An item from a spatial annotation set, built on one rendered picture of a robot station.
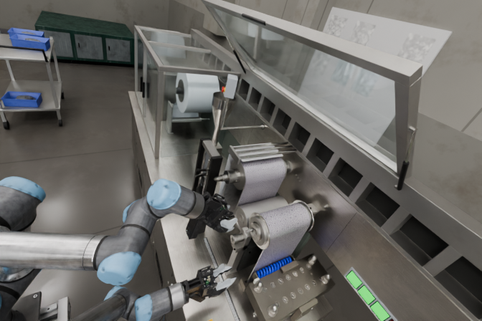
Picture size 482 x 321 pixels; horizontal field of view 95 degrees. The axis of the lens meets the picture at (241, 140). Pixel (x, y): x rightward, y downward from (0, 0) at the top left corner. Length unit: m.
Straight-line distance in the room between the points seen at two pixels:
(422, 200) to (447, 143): 1.52
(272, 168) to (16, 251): 0.88
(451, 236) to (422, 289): 0.22
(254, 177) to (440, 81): 1.83
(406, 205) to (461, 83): 1.59
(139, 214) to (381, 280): 0.89
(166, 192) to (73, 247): 0.22
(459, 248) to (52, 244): 1.06
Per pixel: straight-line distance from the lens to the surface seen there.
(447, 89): 2.41
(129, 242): 0.61
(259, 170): 1.05
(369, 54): 0.54
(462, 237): 0.92
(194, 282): 0.95
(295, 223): 1.04
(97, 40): 6.24
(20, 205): 0.87
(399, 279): 1.06
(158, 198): 0.59
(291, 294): 1.19
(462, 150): 2.40
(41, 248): 0.70
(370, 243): 1.06
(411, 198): 0.94
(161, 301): 0.94
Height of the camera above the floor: 2.02
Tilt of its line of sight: 31 degrees down
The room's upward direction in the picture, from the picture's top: 16 degrees clockwise
